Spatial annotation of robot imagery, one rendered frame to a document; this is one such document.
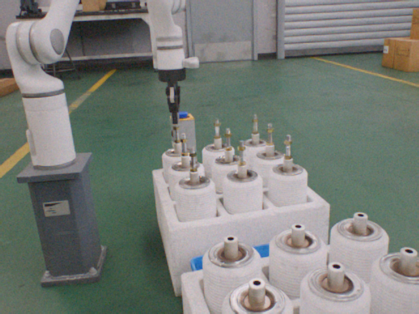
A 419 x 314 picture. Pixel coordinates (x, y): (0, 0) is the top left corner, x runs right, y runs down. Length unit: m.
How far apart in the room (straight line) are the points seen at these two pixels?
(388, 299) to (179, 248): 0.46
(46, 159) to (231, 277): 0.54
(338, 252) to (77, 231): 0.61
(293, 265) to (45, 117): 0.62
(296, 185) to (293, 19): 5.17
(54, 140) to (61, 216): 0.18
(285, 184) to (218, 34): 5.02
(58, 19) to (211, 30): 4.98
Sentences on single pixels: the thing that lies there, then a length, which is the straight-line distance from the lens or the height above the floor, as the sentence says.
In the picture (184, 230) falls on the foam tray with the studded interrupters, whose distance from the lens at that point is 0.90.
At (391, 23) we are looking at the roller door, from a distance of 6.63.
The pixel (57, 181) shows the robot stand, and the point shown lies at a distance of 0.98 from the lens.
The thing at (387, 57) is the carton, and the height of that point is 0.10.
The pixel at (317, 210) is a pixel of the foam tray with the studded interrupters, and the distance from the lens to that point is 0.99.
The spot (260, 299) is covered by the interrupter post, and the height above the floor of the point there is 0.26.
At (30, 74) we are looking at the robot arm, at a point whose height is 0.52.
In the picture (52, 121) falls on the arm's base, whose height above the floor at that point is 0.42.
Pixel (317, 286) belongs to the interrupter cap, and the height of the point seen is 0.25.
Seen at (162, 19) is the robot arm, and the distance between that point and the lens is 1.06.
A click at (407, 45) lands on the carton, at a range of 4.54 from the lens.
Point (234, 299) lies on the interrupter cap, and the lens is 0.57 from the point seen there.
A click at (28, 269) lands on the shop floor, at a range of 1.21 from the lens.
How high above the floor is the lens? 0.62
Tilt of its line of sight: 19 degrees down
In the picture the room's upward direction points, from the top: 3 degrees counter-clockwise
